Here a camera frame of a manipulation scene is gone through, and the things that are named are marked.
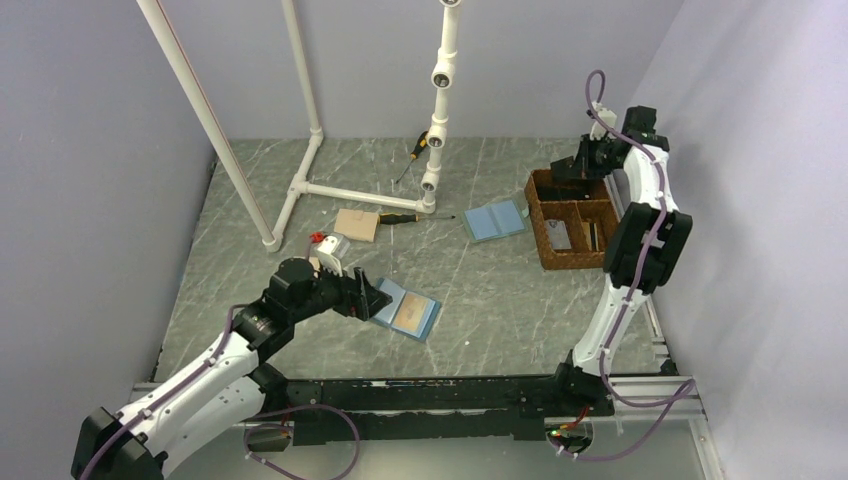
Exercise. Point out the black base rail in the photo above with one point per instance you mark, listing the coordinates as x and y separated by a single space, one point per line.
522 407

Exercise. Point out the teal blue card holder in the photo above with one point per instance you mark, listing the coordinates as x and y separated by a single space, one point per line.
386 316

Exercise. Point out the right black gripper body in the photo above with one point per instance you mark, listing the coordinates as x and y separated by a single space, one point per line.
596 157

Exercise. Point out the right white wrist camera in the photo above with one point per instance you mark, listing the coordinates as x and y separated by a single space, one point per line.
603 119

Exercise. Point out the grey card in basket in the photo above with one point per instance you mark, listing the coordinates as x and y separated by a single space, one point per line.
558 236

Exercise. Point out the black yellow screwdriver near pipe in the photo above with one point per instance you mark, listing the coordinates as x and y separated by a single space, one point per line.
391 219

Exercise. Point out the tan card holder upper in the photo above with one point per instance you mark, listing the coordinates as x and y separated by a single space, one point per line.
357 225

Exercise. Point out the black yellow screwdriver far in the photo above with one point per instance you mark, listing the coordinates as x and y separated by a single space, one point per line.
419 147

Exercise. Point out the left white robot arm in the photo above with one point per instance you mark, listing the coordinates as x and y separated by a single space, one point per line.
229 382

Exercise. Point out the open green card holder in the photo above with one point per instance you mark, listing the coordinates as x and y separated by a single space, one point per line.
495 221

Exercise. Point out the brown wicker basket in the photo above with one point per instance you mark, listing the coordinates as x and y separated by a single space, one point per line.
590 223

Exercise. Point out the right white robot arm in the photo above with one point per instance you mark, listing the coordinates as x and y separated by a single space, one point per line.
642 251

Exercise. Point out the black card in basket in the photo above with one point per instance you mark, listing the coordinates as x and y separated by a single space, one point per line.
556 194

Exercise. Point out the tan gold credit card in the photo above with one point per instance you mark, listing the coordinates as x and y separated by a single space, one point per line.
412 313

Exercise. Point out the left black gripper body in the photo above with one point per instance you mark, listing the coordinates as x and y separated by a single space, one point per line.
330 291

